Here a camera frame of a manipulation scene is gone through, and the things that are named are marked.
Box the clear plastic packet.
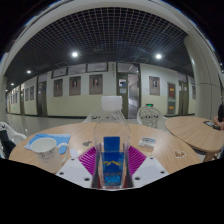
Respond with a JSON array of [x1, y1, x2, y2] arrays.
[[138, 136, 157, 149]]

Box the round wooden table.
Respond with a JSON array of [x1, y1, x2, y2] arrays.
[[164, 115, 224, 163]]

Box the white ceramic mug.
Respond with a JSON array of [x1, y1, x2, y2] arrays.
[[30, 137, 70, 174]]

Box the white lattice-back chair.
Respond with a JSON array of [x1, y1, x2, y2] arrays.
[[136, 105, 168, 130]]

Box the dark tablet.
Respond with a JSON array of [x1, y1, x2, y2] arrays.
[[203, 119, 222, 131]]

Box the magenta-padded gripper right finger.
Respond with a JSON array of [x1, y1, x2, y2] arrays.
[[123, 143, 170, 190]]

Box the small pale wrapper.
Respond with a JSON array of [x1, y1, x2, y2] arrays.
[[173, 149, 187, 159]]

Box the round ceiling lights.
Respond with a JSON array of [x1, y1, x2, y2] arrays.
[[9, 50, 163, 88]]

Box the blue paper booklet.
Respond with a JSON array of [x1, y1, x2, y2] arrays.
[[24, 133, 72, 155]]

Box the black bag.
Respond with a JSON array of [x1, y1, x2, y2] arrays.
[[0, 129, 17, 159]]

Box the clear blue-labelled water bottle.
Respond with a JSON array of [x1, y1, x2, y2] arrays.
[[93, 95, 132, 190]]

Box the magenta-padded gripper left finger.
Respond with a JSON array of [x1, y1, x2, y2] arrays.
[[55, 143, 101, 190]]

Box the dark hallway doors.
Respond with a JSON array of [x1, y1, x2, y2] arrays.
[[6, 63, 189, 118]]

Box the red wall notice boards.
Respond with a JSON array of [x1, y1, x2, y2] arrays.
[[167, 82, 177, 115]]

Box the white plastic chair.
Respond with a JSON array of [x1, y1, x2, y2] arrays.
[[0, 121, 28, 159], [82, 107, 103, 124]]

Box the framed wall portraits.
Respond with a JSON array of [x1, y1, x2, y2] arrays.
[[9, 73, 161, 105]]

